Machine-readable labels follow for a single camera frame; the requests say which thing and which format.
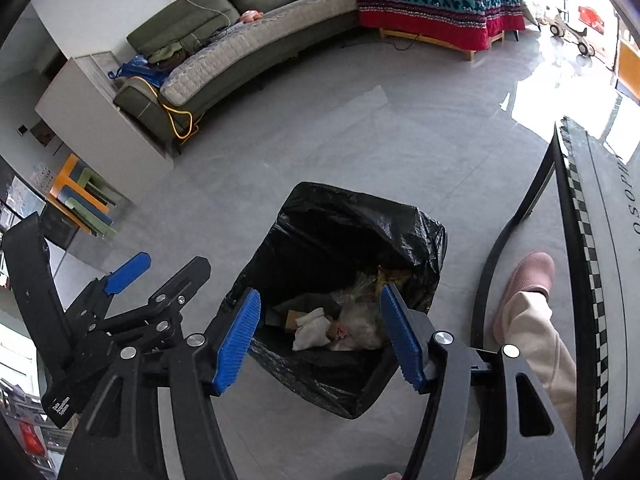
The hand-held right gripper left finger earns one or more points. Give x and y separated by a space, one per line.
237 340

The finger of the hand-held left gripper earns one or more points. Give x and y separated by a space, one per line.
185 280
127 272

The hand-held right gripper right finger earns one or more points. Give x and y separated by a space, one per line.
402 340

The clear plastic bag pink print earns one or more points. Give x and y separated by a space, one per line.
362 320

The brown cardboard piece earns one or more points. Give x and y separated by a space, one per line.
285 317

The beige snack packet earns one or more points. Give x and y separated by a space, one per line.
392 276

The white paper towel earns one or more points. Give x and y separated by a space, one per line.
310 330

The trash bin with black bag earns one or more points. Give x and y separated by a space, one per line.
325 230

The stack of coloured stools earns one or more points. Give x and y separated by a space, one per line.
82 192

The person's cream trouser leg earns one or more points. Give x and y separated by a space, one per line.
535 340

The pink slipper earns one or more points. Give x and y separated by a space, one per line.
530 275

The grey side cabinet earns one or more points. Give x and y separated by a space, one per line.
95 110

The blue bag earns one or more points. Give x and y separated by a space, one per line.
137 70

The green clothing pile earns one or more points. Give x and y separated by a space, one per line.
167 54

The grey quilted sofa pad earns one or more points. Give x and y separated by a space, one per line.
260 35

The dark patterned blanket red hem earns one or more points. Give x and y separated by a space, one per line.
435 0

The white ride-on toy plane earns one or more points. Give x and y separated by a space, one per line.
572 30

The red toy swing seat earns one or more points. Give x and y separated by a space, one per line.
592 17

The wooden bench frame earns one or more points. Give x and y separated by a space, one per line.
450 42

